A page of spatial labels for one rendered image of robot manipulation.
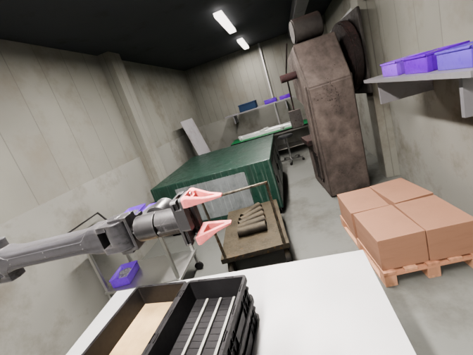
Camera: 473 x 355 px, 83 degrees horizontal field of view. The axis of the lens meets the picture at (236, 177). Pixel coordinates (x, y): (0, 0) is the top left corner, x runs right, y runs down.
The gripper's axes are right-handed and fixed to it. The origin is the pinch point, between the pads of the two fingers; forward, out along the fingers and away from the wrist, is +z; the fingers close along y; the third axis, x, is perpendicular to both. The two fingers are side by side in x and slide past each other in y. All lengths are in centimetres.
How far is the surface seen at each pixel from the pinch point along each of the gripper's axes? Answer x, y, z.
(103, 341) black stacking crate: -26, 56, -77
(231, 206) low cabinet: -299, 119, -83
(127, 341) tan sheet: -31, 62, -71
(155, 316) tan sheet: -44, 63, -63
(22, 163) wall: -164, -24, -223
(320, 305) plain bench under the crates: -50, 75, 12
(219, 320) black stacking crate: -36, 62, -29
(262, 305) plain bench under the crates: -55, 76, -15
